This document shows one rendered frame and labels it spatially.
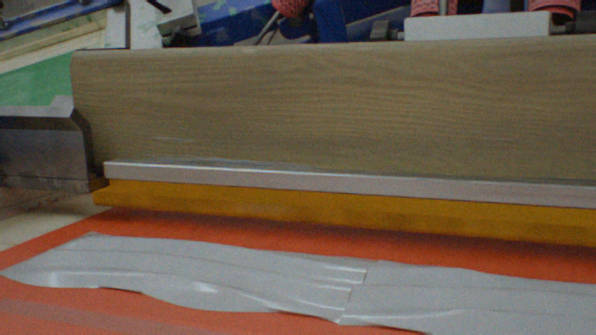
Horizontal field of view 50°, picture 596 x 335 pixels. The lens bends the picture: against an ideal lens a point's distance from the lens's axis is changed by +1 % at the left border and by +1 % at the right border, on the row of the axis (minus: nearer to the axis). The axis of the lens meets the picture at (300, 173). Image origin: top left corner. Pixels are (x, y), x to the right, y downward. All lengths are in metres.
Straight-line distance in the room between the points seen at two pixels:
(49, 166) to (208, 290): 0.17
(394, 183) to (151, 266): 0.12
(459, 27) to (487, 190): 0.31
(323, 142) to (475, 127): 0.08
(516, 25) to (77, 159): 0.38
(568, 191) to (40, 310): 0.23
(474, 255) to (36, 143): 0.26
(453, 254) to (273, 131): 0.11
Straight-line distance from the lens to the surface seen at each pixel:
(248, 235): 0.36
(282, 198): 0.36
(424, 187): 0.31
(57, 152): 0.41
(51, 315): 0.29
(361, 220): 0.35
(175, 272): 0.31
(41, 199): 0.47
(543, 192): 0.30
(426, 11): 0.72
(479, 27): 0.60
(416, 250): 0.33
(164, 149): 0.38
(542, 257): 0.33
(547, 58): 0.31
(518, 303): 0.27
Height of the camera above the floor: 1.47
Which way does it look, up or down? 41 degrees down
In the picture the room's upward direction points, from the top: 18 degrees counter-clockwise
